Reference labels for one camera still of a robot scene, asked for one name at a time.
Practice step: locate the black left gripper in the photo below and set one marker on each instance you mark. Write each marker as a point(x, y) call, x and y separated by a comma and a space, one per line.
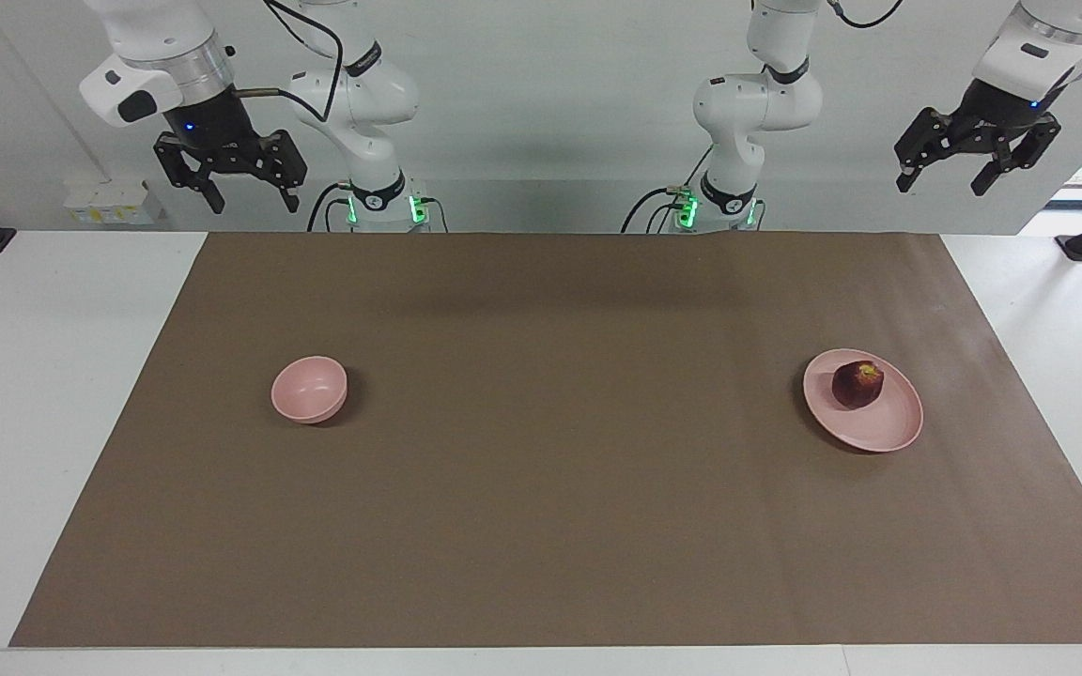
point(992, 122)

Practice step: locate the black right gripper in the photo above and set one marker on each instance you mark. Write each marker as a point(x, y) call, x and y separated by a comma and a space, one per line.
point(217, 136)

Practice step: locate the dark red apple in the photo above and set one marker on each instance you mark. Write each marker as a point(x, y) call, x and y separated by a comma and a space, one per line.
point(857, 385)

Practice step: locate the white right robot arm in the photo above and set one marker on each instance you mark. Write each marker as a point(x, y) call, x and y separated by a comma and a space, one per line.
point(363, 94)

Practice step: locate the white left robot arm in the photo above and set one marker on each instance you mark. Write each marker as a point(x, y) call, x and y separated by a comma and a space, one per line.
point(757, 103)

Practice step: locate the pink bowl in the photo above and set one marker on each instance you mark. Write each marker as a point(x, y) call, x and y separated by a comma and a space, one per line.
point(308, 390)

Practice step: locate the pink plate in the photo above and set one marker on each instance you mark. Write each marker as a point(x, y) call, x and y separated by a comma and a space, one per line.
point(884, 422)

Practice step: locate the white power strip box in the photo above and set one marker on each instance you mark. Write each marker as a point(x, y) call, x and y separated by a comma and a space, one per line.
point(114, 202)

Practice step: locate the brown paper table mat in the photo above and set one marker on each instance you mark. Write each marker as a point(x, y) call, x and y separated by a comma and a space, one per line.
point(541, 488)

